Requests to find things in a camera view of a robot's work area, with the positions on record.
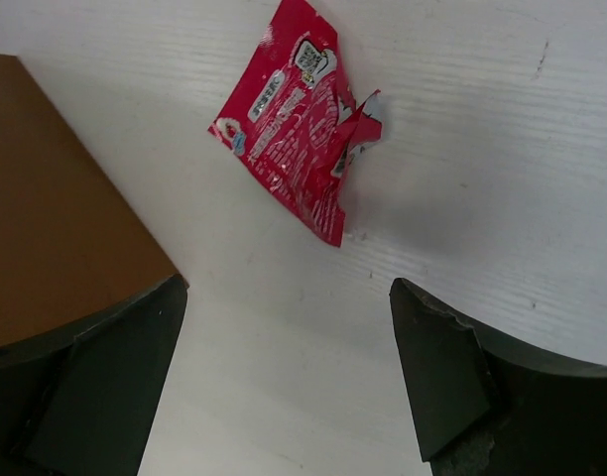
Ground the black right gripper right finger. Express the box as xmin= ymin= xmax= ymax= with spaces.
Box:
xmin=389 ymin=278 xmax=607 ymax=475

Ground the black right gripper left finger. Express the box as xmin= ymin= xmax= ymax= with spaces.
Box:
xmin=0 ymin=275 xmax=187 ymax=475

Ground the red snack packet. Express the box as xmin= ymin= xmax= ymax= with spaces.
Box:
xmin=208 ymin=0 xmax=383 ymax=247

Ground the brown paper bag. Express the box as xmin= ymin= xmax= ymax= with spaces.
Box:
xmin=0 ymin=55 xmax=178 ymax=355

